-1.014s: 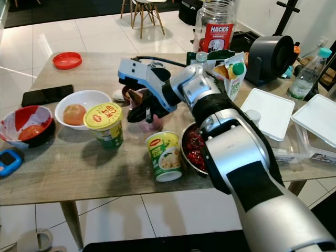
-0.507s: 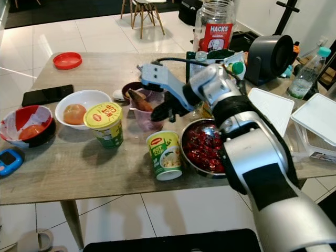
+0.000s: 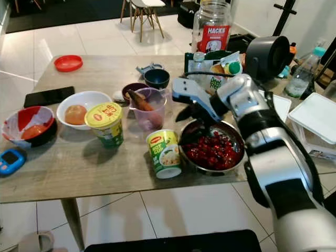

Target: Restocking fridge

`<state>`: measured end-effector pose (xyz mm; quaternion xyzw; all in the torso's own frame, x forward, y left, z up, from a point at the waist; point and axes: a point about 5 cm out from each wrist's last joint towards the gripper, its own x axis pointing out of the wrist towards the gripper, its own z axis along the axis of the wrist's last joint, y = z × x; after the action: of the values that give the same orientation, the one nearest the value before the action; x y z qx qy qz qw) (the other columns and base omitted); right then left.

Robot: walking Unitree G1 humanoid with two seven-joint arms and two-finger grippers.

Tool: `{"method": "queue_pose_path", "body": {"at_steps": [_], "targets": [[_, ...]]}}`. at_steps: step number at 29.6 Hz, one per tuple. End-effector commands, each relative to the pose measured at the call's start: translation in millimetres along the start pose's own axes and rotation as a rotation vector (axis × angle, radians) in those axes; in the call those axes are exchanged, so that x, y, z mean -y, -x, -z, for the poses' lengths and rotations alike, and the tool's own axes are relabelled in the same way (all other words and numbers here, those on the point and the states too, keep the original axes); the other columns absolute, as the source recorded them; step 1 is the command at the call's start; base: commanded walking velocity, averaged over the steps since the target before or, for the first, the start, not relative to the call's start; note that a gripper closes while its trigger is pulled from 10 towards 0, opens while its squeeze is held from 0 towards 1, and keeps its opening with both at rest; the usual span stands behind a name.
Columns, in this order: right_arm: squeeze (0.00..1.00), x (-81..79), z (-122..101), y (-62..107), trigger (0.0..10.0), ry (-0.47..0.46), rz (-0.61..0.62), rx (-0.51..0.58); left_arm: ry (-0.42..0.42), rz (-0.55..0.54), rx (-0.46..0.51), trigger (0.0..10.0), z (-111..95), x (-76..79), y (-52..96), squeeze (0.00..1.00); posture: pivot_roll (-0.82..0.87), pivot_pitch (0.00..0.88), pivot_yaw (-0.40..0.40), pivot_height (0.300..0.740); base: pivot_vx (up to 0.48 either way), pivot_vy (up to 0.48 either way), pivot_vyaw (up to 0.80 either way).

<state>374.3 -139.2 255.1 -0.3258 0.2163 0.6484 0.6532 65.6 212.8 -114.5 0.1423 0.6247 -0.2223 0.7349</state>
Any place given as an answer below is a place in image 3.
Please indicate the light wooden dining table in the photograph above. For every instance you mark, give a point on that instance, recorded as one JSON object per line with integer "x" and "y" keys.
{"x": 84, "y": 168}

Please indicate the small maroon bowl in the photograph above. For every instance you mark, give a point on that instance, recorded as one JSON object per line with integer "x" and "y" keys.
{"x": 130, "y": 87}

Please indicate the teal cap water bottle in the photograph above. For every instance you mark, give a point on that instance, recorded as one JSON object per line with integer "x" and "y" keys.
{"x": 304, "y": 76}

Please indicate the clear pink measuring cup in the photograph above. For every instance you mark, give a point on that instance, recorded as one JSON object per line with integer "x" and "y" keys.
{"x": 149, "y": 116}

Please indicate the black floor rug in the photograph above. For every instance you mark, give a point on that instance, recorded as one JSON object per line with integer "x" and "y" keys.
{"x": 84, "y": 8}

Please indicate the black bag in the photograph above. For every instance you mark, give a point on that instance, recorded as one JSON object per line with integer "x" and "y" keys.
{"x": 186, "y": 14}

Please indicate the white chair wooden legs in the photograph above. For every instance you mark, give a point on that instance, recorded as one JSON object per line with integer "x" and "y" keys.
{"x": 144, "y": 10}

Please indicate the brown food stick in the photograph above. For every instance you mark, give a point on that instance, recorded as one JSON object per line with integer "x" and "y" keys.
{"x": 139, "y": 100}

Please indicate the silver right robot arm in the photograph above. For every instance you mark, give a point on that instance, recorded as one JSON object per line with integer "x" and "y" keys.
{"x": 289, "y": 178}

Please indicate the beige slipper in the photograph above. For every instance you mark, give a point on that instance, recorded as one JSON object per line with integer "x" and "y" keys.
{"x": 38, "y": 241}

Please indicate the black stand pole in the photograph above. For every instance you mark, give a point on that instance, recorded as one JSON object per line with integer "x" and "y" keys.
{"x": 285, "y": 16}

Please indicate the small dark blue bowl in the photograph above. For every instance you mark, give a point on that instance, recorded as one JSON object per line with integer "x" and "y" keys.
{"x": 156, "y": 77}

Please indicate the white ceramic bowl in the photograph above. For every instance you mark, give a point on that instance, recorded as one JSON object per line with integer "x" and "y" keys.
{"x": 94, "y": 100}

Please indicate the steel mixing bowl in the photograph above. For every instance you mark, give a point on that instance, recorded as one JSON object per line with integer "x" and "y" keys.
{"x": 226, "y": 131}

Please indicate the yellow Maggi noodle cup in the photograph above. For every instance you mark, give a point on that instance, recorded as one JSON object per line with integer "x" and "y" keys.
{"x": 165, "y": 155}
{"x": 106, "y": 123}

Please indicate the red plastic lid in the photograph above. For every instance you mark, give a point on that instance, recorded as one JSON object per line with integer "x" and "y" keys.
{"x": 68, "y": 63}

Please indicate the black smartphone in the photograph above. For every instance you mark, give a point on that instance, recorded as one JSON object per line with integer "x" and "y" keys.
{"x": 49, "y": 96}

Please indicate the clear Hacks candy jar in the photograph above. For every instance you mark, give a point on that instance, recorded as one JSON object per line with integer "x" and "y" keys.
{"x": 212, "y": 31}

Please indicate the small orange object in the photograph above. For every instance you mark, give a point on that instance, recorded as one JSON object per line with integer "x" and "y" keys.
{"x": 292, "y": 50}

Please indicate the blue handheld device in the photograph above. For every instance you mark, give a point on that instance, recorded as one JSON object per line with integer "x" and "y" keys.
{"x": 11, "y": 161}

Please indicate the black floor box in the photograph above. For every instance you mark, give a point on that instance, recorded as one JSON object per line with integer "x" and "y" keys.
{"x": 239, "y": 42}

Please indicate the Peel Fresh juice carton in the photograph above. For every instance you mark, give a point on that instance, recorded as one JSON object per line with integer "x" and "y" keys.
{"x": 223, "y": 73}

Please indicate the black robot torso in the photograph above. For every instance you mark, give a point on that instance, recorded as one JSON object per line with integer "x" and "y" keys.
{"x": 173, "y": 241}

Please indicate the red candy heap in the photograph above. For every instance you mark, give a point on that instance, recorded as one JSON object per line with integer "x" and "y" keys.
{"x": 212, "y": 152}

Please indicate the small clear water bottle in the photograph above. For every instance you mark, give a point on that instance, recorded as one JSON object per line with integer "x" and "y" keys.
{"x": 198, "y": 63}

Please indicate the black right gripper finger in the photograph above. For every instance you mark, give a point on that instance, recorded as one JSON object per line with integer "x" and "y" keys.
{"x": 195, "y": 135}
{"x": 185, "y": 114}

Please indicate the small white object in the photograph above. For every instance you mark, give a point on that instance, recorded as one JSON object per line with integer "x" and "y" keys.
{"x": 118, "y": 96}

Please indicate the dark grey round appliance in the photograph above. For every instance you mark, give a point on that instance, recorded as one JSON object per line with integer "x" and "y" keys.
{"x": 268, "y": 55}

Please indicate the grey clip gadget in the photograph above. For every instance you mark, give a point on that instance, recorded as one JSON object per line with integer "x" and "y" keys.
{"x": 148, "y": 68}

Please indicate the dark green bag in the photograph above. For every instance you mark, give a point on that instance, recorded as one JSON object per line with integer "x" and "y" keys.
{"x": 215, "y": 54}

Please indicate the round orange fruit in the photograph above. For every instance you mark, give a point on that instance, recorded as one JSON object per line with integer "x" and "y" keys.
{"x": 75, "y": 114}

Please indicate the red black wrapped bowl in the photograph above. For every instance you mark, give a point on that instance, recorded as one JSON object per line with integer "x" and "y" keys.
{"x": 16, "y": 119}

